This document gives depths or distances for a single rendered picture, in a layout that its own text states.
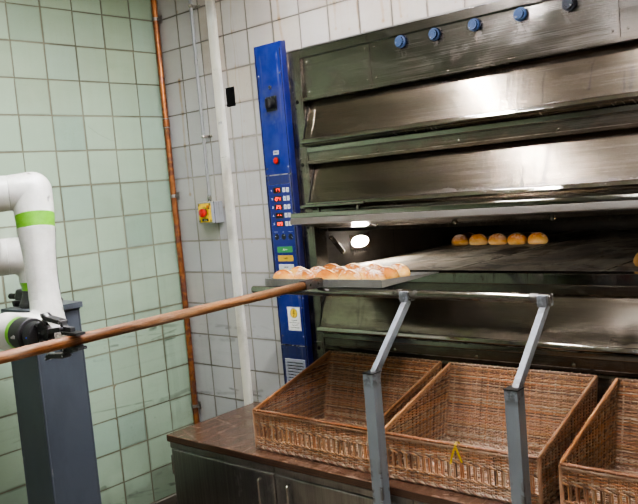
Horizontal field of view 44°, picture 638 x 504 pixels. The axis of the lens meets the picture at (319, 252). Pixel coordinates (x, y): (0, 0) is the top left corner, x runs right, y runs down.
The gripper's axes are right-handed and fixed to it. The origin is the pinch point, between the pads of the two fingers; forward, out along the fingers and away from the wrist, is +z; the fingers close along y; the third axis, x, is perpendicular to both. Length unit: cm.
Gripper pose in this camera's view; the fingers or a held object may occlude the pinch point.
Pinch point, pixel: (74, 339)
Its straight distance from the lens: 215.9
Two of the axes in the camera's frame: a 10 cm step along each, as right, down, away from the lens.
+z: 7.6, 0.0, -6.5
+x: -6.4, 1.2, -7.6
